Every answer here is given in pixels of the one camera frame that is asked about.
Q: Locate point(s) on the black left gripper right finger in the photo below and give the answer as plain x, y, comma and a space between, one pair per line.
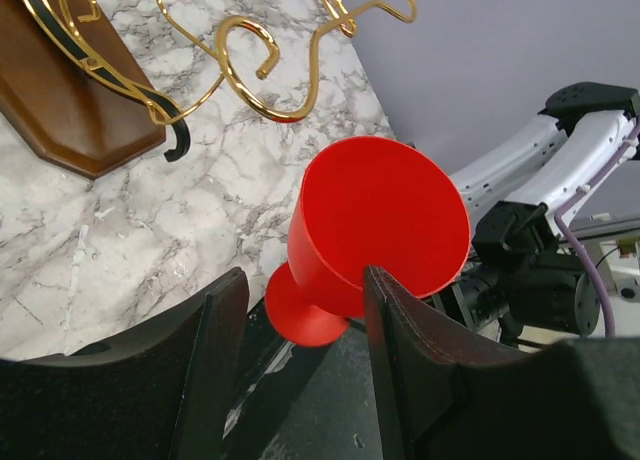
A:
443, 391

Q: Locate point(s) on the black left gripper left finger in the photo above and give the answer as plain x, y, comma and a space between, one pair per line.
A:
159, 390

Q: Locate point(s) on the red wine glass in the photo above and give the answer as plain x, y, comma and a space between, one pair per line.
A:
364, 201

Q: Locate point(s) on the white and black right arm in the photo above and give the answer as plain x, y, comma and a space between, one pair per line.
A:
527, 267

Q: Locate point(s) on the gold wire glass rack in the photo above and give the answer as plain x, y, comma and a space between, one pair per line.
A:
54, 17

